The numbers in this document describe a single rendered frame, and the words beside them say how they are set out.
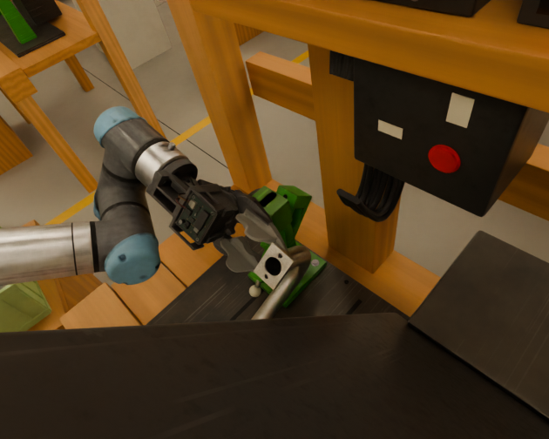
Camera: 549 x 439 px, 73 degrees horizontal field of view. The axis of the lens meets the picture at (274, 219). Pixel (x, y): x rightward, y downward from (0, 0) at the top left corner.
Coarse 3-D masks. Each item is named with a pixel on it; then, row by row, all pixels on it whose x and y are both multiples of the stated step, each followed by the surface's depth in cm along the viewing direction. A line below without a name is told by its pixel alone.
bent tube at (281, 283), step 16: (272, 256) 51; (288, 256) 50; (304, 256) 56; (256, 272) 52; (272, 272) 52; (288, 272) 65; (304, 272) 63; (272, 288) 51; (288, 288) 65; (272, 304) 67
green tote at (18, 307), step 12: (12, 288) 98; (24, 288) 103; (36, 288) 112; (0, 300) 97; (12, 300) 100; (24, 300) 102; (36, 300) 105; (0, 312) 99; (12, 312) 102; (24, 312) 104; (36, 312) 107; (48, 312) 109; (0, 324) 101; (12, 324) 104; (24, 324) 106
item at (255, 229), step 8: (240, 216) 52; (248, 216) 53; (248, 224) 51; (256, 224) 52; (264, 224) 52; (272, 224) 52; (248, 232) 49; (256, 232) 50; (264, 232) 51; (272, 232) 51; (256, 240) 48; (264, 240) 49; (272, 240) 50; (280, 240) 51
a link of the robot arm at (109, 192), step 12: (108, 180) 59; (120, 180) 59; (132, 180) 59; (96, 192) 63; (108, 192) 59; (120, 192) 58; (132, 192) 59; (144, 192) 63; (96, 204) 63; (108, 204) 57; (144, 204) 60; (96, 216) 64
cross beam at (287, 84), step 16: (256, 64) 84; (272, 64) 83; (288, 64) 81; (256, 80) 88; (272, 80) 83; (288, 80) 79; (304, 80) 76; (272, 96) 87; (288, 96) 83; (304, 96) 79; (304, 112) 83; (528, 160) 53; (544, 160) 53; (528, 176) 54; (544, 176) 53; (512, 192) 58; (528, 192) 56; (544, 192) 54; (528, 208) 58; (544, 208) 56
